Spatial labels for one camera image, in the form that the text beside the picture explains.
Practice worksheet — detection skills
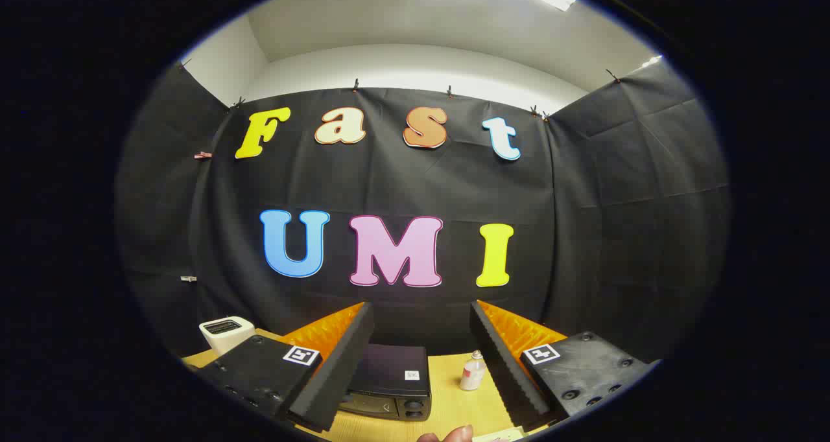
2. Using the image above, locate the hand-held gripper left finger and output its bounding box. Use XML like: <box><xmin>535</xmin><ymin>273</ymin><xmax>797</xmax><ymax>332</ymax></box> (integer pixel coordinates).
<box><xmin>195</xmin><ymin>301</ymin><xmax>375</xmax><ymax>434</ymax></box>

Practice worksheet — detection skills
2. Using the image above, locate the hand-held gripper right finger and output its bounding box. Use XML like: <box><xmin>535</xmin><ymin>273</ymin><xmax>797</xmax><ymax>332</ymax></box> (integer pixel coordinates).
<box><xmin>469</xmin><ymin>299</ymin><xmax>656</xmax><ymax>433</ymax></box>

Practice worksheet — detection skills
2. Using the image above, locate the black toaster oven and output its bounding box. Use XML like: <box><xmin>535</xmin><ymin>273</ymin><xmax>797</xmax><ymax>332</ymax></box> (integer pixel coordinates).
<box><xmin>340</xmin><ymin>343</ymin><xmax>433</xmax><ymax>422</ymax></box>

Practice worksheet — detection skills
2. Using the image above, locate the white toaster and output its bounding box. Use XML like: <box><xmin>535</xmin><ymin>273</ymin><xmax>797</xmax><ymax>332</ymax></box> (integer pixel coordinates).
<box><xmin>199</xmin><ymin>316</ymin><xmax>256</xmax><ymax>356</ymax></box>

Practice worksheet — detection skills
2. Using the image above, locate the small clear bottle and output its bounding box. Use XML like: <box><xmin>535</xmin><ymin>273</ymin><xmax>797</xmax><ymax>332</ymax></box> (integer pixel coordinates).
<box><xmin>459</xmin><ymin>350</ymin><xmax>487</xmax><ymax>391</ymax></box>

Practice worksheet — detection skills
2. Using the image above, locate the black backdrop cloth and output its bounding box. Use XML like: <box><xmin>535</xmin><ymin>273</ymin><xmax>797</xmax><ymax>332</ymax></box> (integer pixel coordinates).
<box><xmin>115</xmin><ymin>60</ymin><xmax>732</xmax><ymax>365</ymax></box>

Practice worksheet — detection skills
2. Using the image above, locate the row of black cloth clips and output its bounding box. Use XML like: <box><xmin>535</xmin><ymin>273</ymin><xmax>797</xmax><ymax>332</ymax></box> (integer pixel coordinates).
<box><xmin>178</xmin><ymin>58</ymin><xmax>623</xmax><ymax>120</ymax></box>

